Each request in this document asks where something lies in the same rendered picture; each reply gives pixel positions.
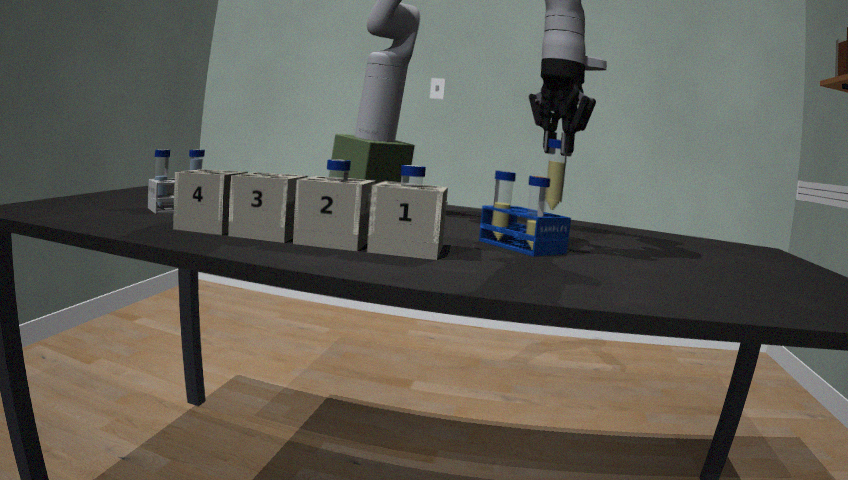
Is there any white tube rack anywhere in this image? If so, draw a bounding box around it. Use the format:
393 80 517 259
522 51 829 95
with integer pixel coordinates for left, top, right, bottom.
148 179 175 214

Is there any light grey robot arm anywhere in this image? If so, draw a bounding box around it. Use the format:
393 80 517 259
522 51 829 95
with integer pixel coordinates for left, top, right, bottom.
355 0 607 142

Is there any blue tube rack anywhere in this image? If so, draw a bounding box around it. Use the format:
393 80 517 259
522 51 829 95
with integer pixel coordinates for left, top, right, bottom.
479 206 571 256

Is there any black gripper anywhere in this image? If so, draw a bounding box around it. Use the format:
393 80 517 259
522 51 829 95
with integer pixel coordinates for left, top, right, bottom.
529 58 596 157

